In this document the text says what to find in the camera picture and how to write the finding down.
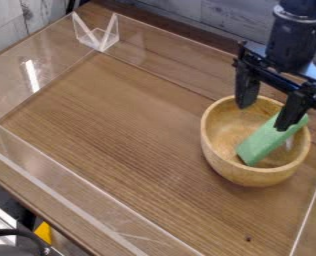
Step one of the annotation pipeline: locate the clear acrylic tray wall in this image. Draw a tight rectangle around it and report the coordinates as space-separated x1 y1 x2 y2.
0 126 202 256

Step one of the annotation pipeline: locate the yellow tag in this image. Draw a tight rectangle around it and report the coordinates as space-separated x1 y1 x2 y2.
34 222 53 245

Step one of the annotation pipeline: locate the clear acrylic corner bracket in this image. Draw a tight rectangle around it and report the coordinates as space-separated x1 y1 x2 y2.
71 13 119 52

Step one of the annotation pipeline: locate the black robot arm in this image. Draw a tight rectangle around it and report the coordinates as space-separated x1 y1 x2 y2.
233 0 316 131

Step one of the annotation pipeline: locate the green rectangular block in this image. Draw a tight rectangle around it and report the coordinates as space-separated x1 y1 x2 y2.
236 115 309 166

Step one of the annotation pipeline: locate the brown wooden bowl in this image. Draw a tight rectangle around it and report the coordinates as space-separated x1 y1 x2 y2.
201 96 311 187

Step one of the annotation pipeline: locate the black cable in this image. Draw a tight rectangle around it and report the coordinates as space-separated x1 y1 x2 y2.
0 229 51 256

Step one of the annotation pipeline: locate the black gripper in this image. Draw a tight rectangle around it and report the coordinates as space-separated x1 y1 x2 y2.
233 4 316 132

